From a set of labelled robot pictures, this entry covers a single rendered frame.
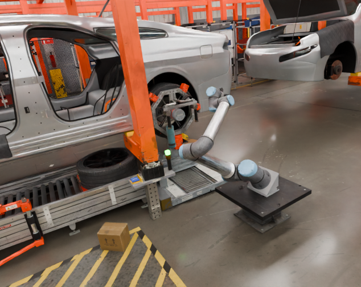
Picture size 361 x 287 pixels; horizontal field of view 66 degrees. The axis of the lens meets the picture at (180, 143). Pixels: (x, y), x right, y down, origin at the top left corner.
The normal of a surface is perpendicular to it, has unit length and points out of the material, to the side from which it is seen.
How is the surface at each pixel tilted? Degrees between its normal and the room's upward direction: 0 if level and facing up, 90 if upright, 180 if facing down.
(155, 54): 90
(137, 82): 90
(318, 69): 96
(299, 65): 90
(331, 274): 0
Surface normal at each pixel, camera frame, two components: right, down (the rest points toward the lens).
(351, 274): -0.11, -0.93
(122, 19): 0.46, 0.26
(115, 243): -0.22, 0.37
